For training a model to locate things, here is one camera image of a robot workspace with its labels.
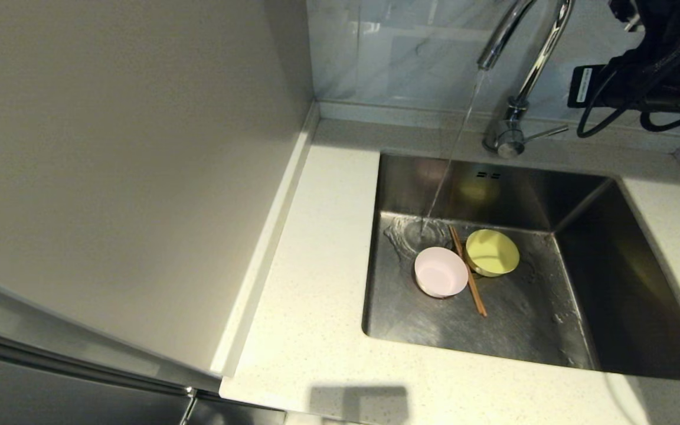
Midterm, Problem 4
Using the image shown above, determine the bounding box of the chrome gooseneck kitchen faucet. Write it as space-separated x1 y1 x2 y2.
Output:
477 0 576 159

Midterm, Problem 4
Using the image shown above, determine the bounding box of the yellow plastic bowl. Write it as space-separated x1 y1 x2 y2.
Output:
465 229 521 278

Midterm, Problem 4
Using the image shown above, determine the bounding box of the brown wooden chopstick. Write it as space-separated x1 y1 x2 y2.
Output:
449 224 485 317
451 224 488 317

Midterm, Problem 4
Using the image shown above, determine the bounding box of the pink plastic bowl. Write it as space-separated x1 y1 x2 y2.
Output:
414 246 469 299

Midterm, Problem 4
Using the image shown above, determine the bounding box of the stainless steel sink basin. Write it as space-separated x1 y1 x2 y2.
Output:
361 151 680 382

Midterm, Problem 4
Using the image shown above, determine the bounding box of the running water stream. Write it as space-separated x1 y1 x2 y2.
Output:
421 70 488 237

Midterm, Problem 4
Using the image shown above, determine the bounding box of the tall beige cabinet panel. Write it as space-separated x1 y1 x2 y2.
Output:
0 0 321 393

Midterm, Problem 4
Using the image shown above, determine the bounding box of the dark grey cabinet front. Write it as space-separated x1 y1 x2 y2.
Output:
0 322 286 425

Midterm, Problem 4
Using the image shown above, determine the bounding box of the thick black cable loop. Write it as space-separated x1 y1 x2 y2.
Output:
640 109 680 132

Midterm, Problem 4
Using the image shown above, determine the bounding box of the long black camera cable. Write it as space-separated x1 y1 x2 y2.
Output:
576 35 680 139

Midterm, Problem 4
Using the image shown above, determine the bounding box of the chrome cabinet handle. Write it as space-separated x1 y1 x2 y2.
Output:
178 385 200 425

